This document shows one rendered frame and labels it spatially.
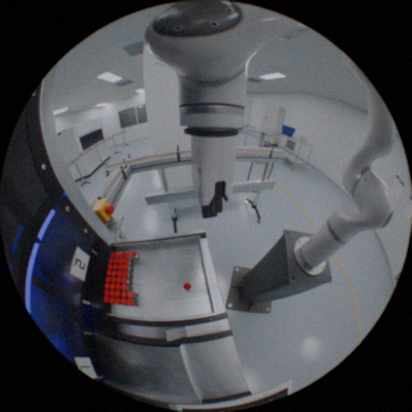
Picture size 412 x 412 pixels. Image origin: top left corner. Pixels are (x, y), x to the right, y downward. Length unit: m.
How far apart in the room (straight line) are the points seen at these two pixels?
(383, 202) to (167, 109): 1.73
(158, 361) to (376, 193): 0.70
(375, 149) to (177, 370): 0.74
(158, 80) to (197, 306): 1.82
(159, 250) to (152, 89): 1.59
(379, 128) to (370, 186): 0.15
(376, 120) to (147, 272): 0.77
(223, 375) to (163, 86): 2.01
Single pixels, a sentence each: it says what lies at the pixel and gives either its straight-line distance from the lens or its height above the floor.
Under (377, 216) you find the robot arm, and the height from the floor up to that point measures 1.21.
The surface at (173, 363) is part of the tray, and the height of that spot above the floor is 0.88.
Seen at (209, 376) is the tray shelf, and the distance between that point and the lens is 0.47.
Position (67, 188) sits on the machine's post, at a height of 1.18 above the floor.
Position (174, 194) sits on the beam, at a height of 0.52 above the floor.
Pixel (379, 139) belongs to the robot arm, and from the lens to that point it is 0.41.
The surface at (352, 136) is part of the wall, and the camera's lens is 5.11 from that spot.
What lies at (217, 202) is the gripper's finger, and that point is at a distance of 0.17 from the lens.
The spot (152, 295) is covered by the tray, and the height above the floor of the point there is 0.88.
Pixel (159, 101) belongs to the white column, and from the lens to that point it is 1.63.
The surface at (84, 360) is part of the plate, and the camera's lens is 0.48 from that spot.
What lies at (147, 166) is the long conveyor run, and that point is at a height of 0.89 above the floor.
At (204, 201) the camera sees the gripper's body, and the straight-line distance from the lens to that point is 0.16.
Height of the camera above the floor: 1.28
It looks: 43 degrees down
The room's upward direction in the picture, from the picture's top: straight up
